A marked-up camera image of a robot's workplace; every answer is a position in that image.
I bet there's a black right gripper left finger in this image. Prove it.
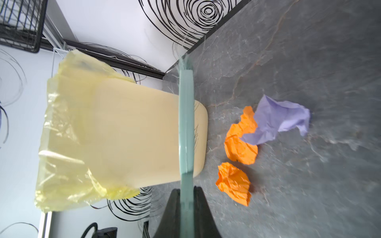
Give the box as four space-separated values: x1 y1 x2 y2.
153 189 180 238

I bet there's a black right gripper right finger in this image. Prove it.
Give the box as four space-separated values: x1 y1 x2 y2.
193 186 222 238

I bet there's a green hand brush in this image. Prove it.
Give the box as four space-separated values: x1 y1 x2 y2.
177 56 195 238

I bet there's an orange paper scrap centre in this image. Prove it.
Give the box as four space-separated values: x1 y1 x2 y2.
216 162 251 207

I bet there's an orange paper scrap near bin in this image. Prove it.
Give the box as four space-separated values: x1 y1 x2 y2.
224 106 259 165

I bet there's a beige bin with yellow bag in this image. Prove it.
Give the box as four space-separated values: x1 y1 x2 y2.
34 50 190 213

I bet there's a small purple paper scrap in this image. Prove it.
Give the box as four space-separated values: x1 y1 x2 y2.
241 95 311 145

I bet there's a black wire basket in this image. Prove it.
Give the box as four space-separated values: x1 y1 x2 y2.
1 0 48 53

